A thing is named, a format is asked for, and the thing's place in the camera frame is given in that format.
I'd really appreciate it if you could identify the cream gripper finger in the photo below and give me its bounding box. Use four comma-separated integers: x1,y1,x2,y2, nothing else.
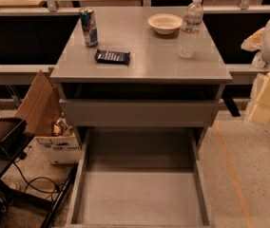
241,28,264,51
248,72,270,124

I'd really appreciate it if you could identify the red bull can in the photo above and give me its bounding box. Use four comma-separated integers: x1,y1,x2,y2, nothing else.
80,8,98,47

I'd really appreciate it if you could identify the grey drawer cabinet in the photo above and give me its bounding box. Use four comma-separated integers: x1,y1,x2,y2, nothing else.
51,7,231,148

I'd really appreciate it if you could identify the open grey middle drawer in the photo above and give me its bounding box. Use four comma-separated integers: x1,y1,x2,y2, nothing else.
65,128,215,228

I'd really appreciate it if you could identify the clear plastic water bottle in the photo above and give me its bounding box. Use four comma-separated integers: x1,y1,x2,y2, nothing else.
177,0,203,59

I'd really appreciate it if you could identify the white paper bowl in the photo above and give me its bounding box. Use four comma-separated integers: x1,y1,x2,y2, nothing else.
147,13,182,35

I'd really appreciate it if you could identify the dark blue snack bar wrapper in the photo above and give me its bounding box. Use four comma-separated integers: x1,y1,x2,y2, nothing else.
95,49,130,65

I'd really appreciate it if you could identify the white printed box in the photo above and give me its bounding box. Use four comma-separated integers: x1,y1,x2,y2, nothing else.
35,136,82,164

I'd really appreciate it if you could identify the brown cardboard box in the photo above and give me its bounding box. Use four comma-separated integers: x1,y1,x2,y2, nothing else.
15,71,62,137

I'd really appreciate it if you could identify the black cart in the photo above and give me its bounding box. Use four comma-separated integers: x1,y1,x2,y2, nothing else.
0,118,76,228

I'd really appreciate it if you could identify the black cable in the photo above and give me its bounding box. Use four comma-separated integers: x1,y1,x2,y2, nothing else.
11,161,67,204

